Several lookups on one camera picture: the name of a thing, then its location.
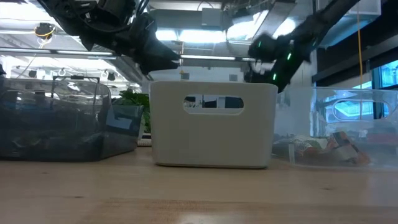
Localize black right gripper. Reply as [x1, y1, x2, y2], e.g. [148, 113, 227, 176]
[248, 34, 293, 62]

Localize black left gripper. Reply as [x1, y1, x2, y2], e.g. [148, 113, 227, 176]
[118, 14, 182, 76]

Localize green white granola bar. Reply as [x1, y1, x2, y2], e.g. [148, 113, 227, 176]
[273, 135, 330, 158]

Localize orange white granola bar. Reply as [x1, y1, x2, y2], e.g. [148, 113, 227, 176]
[323, 130, 371, 166]

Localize green potted plant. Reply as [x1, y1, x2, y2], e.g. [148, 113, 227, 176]
[112, 88, 152, 134]

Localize clear plastic bin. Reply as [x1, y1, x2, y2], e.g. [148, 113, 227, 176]
[272, 86, 398, 170]

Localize white plastic bin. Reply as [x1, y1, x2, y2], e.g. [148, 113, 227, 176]
[149, 81, 279, 169]

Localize ceiling light strip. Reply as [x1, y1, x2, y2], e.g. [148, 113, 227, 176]
[0, 47, 257, 62]

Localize grey translucent plastic bin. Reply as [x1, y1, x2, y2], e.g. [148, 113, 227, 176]
[0, 77, 144, 162]

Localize yellow hanging cable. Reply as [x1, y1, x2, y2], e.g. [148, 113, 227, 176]
[356, 9, 364, 121]

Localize clear ceiling duct box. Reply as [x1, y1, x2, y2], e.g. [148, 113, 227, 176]
[313, 0, 382, 49]

